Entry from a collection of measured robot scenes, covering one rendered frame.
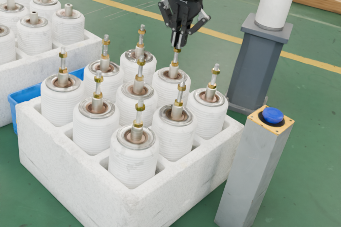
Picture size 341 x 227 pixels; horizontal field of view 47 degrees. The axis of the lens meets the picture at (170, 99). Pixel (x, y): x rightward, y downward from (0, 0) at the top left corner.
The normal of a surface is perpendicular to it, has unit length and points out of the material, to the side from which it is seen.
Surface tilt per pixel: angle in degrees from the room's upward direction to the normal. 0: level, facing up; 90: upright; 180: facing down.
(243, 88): 90
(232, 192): 90
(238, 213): 90
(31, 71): 90
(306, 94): 0
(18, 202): 0
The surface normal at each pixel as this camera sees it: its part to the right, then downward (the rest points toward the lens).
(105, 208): -0.66, 0.33
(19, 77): 0.75, 0.45
